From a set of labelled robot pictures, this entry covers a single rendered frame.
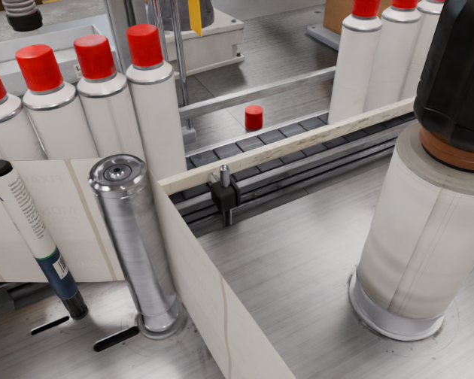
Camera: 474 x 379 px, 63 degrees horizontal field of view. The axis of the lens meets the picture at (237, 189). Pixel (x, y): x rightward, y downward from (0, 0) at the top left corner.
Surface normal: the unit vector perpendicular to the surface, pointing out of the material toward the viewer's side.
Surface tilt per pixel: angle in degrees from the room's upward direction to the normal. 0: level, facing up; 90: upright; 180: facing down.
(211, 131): 0
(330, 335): 0
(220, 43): 90
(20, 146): 90
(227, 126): 0
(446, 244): 91
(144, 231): 90
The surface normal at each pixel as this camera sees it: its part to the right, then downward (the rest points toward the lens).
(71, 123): 0.72, 0.45
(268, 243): -0.02, -0.74
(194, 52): 0.51, 0.57
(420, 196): -0.79, 0.43
